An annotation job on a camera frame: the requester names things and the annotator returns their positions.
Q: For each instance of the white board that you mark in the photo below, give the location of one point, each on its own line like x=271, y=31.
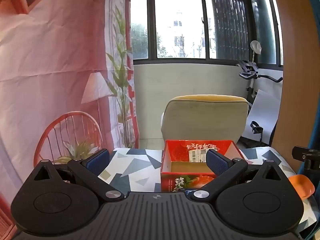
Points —
x=265, y=110

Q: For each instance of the geometric print tablecloth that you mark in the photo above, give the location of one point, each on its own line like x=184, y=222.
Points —
x=140, y=165

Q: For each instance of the red strawberry print cardboard box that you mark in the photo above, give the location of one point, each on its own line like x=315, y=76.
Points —
x=180, y=155

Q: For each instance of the blue cloth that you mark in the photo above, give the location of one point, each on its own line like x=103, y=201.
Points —
x=316, y=80

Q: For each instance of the black exercise bike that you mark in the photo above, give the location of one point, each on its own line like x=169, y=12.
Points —
x=246, y=75

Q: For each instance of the beige upholstered chair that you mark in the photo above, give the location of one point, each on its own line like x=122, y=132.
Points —
x=205, y=117

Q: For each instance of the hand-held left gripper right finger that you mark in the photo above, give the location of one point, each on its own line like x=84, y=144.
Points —
x=216, y=163

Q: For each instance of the orange plastic scoop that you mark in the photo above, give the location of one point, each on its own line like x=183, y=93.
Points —
x=301, y=186

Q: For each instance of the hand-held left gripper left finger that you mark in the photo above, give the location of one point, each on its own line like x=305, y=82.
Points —
x=98, y=162

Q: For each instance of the black framed window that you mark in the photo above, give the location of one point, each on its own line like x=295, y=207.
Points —
x=180, y=17

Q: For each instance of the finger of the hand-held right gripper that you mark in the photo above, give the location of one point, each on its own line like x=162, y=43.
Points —
x=308, y=155

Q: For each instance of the pink printed backdrop cloth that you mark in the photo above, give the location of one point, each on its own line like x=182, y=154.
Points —
x=50, y=67

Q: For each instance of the white round lamp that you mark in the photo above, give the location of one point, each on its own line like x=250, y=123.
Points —
x=255, y=46

